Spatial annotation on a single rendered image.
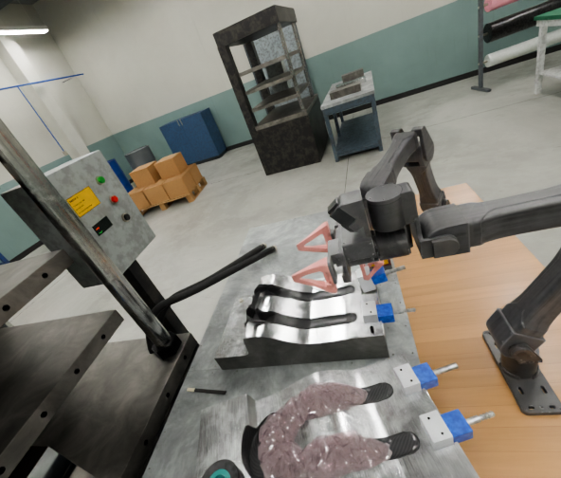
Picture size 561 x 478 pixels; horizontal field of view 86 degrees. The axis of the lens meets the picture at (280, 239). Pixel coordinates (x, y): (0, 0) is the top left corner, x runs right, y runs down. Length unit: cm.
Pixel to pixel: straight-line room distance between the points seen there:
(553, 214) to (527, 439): 43
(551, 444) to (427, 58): 687
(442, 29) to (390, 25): 91
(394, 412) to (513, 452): 21
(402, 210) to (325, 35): 675
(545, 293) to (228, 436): 67
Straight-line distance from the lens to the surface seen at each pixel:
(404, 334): 93
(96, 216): 123
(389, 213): 50
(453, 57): 737
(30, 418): 101
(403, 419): 75
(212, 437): 79
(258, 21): 468
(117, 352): 145
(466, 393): 85
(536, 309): 72
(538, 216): 59
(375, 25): 715
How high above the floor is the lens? 153
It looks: 29 degrees down
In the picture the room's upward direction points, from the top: 22 degrees counter-clockwise
